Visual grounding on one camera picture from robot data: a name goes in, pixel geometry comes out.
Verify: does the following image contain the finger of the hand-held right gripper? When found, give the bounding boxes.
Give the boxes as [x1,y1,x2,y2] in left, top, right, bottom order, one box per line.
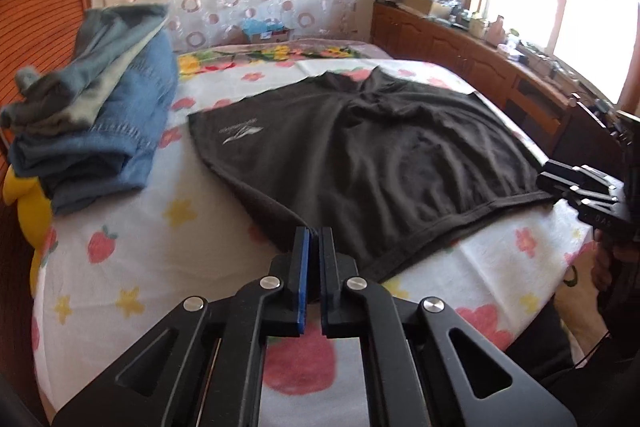
[536,174,617,211]
[544,160,624,198]

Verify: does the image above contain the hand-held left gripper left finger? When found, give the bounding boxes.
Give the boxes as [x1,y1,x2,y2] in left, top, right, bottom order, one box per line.
[52,227,311,427]

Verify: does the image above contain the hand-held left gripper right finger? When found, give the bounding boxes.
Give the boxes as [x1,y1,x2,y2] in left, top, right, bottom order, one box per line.
[320,227,576,427]

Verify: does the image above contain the black pants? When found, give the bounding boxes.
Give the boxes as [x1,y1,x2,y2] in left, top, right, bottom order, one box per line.
[187,68,556,285]

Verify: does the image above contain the person's right forearm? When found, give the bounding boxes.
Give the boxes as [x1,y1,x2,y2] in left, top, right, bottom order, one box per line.
[552,252,615,358]

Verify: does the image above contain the person's right hand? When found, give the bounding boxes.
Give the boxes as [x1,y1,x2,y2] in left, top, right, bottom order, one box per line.
[591,241,640,294]

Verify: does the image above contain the strawberry printed white blanket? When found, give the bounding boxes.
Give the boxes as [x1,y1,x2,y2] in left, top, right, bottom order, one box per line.
[30,57,596,427]

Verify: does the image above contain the person's dark clothing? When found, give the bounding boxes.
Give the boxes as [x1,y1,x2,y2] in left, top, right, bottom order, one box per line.
[500,302,640,427]

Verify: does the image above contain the wooden cabinet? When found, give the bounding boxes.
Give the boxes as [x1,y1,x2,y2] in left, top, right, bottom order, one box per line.
[370,2,581,158]

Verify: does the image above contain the row of small boxes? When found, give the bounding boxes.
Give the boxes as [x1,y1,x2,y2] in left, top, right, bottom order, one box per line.
[375,0,576,82]

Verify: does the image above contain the floral printed blanket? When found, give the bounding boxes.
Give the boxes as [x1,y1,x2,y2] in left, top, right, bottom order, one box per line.
[177,38,396,80]

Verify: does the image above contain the blue denim folded jeans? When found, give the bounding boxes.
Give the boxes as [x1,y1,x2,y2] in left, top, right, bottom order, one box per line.
[10,29,181,217]

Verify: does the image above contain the cardboard box with blue cloth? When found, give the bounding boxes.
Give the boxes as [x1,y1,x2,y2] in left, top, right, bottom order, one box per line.
[241,18,292,44]

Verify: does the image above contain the yellow plush toy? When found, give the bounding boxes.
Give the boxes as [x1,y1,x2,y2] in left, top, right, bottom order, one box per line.
[2,167,56,303]

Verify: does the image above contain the light blue folded jeans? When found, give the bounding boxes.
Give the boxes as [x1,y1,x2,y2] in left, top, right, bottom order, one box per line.
[0,2,171,132]

